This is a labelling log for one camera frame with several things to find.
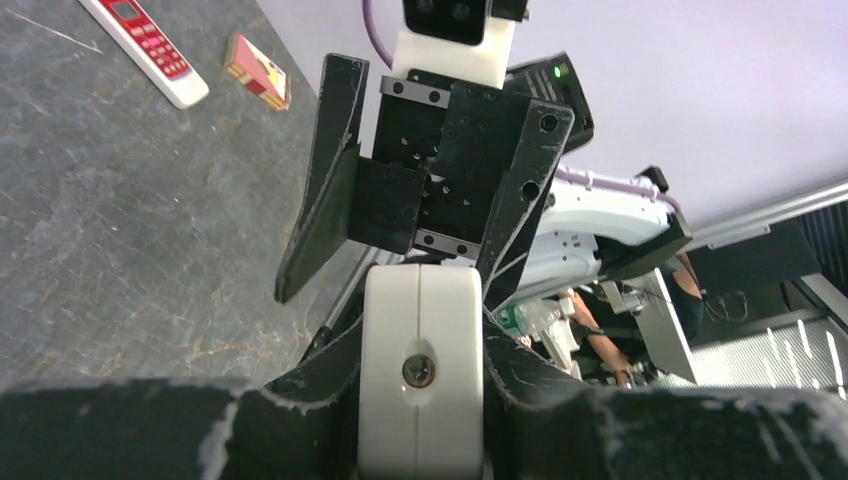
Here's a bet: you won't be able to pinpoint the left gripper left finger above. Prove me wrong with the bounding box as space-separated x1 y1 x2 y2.
1 324 362 479

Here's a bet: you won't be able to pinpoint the long white remote control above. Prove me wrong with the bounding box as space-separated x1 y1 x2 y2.
357 264 484 479

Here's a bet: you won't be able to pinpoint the red white remote control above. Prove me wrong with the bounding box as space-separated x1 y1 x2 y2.
80 0 209 110

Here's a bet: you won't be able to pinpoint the person in background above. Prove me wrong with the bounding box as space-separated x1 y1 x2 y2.
556 254 707 392

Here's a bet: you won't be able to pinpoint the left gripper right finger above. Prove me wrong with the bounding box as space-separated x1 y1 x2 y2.
482 322 847 479

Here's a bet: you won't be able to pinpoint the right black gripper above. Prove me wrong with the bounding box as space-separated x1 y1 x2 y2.
274 53 574 313

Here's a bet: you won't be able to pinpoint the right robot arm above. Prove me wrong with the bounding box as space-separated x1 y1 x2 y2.
274 54 691 311

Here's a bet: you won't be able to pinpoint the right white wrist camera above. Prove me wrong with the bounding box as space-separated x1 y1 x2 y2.
390 0 529 88

